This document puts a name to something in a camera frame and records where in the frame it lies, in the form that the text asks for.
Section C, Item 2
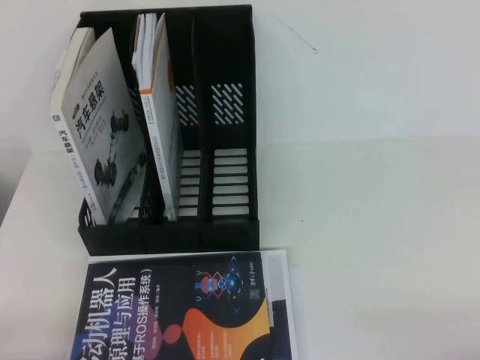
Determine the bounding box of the grey car suspension book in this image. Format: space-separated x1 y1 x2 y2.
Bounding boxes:
48 26 148 227

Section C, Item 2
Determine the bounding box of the black plastic book stand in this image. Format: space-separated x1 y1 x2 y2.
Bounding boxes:
76 4 262 254

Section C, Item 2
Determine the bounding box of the white book orange stripe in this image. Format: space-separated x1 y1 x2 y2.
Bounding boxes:
130 12 182 222

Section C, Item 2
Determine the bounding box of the dark mobile robot book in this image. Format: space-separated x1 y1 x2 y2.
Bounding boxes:
69 251 273 360

